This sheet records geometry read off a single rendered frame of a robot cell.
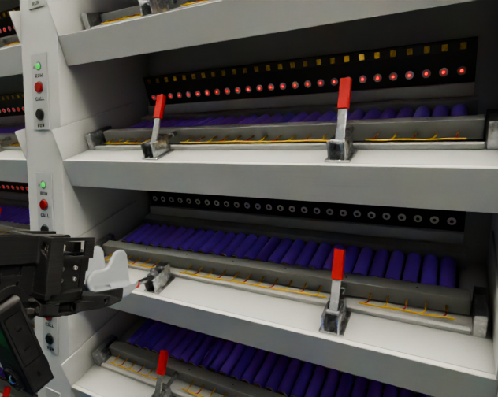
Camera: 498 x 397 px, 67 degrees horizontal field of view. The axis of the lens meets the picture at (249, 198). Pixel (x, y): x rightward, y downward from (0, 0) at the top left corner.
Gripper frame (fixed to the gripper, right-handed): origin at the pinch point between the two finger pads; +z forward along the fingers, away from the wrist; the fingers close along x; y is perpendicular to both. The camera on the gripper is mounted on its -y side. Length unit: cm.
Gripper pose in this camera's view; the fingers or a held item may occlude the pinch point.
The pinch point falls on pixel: (124, 287)
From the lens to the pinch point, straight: 54.6
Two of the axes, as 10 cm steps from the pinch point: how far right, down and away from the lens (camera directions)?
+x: -8.8, -0.6, 4.7
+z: 4.7, 0.8, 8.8
